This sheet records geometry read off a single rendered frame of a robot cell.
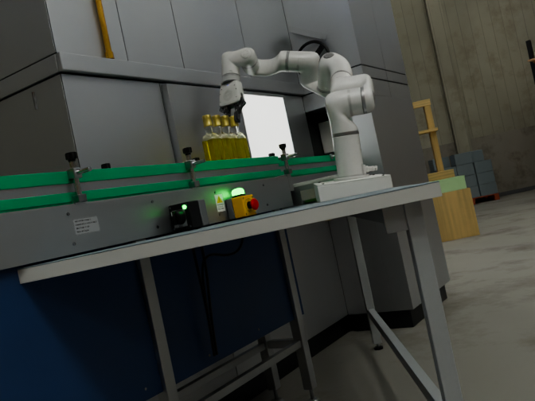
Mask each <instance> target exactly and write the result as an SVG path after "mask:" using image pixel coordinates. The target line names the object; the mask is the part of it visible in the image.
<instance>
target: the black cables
mask: <svg viewBox="0 0 535 401"><path fill-rule="evenodd" d="M243 242H244V238H241V242H240V246H239V248H238V249H237V250H236V251H234V252H233V253H230V254H217V253H212V254H209V255H207V256H205V252H204V247H203V246H202V247H201V253H202V258H203V261H202V265H201V274H200V271H199V266H198V263H197V256H196V253H195V249H194V248H192V252H193V258H194V262H195V265H196V269H197V275H198V279H199V283H200V287H201V292H202V297H203V300H204V304H205V312H206V316H207V320H208V325H209V335H210V340H211V345H212V350H213V356H215V355H218V351H217V342H216V337H215V331H214V325H213V313H212V305H211V297H210V289H209V276H208V270H207V264H206V259H207V258H208V257H209V256H212V255H217V256H230V255H234V254H236V253H237V252H238V251H239V250H240V249H241V247H242V245H243ZM204 268H205V277H204ZM205 278H206V286H207V293H208V301H209V307H208V302H207V297H206V292H205ZM201 279H202V280H201ZM209 316H210V317H209Z"/></svg>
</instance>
